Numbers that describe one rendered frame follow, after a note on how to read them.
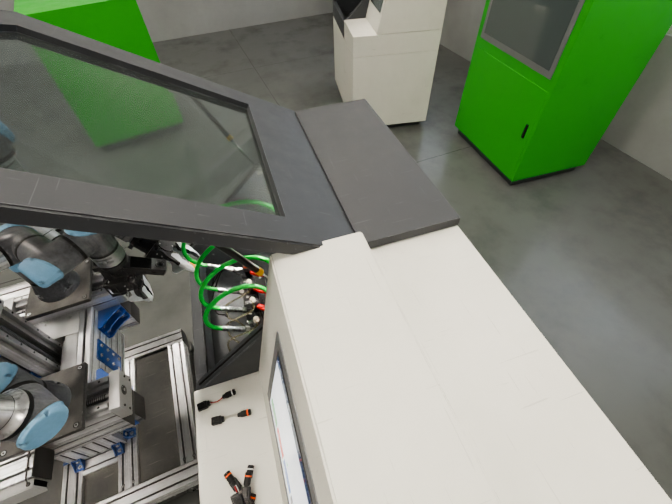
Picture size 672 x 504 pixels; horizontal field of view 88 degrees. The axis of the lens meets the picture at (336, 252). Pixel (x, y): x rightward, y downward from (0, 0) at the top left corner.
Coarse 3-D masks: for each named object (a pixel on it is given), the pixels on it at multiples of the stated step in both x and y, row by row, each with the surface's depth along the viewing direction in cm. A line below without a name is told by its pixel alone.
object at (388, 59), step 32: (352, 0) 402; (384, 0) 302; (416, 0) 303; (352, 32) 325; (384, 32) 318; (416, 32) 323; (352, 64) 338; (384, 64) 340; (416, 64) 345; (352, 96) 361; (384, 96) 365; (416, 96) 370
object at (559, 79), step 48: (528, 0) 254; (576, 0) 220; (624, 0) 217; (480, 48) 315; (528, 48) 264; (576, 48) 233; (624, 48) 244; (480, 96) 330; (528, 96) 275; (576, 96) 264; (624, 96) 279; (480, 144) 347; (528, 144) 288; (576, 144) 305
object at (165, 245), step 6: (132, 240) 108; (138, 240) 111; (144, 240) 111; (162, 240) 113; (132, 246) 112; (138, 246) 112; (144, 246) 113; (150, 246) 113; (156, 246) 111; (162, 246) 112; (168, 246) 113; (174, 246) 116; (144, 252) 113; (150, 252) 112; (156, 252) 112; (156, 258) 114; (162, 258) 114
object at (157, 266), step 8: (128, 256) 97; (136, 256) 99; (128, 264) 96; (136, 264) 97; (144, 264) 98; (152, 264) 100; (160, 264) 101; (128, 272) 96; (136, 272) 97; (144, 272) 98; (152, 272) 100; (160, 272) 100
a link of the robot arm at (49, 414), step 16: (32, 384) 93; (0, 400) 80; (16, 400) 83; (32, 400) 85; (48, 400) 89; (0, 416) 79; (16, 416) 82; (32, 416) 84; (48, 416) 86; (64, 416) 91; (0, 432) 80; (16, 432) 82; (32, 432) 84; (48, 432) 88; (32, 448) 86
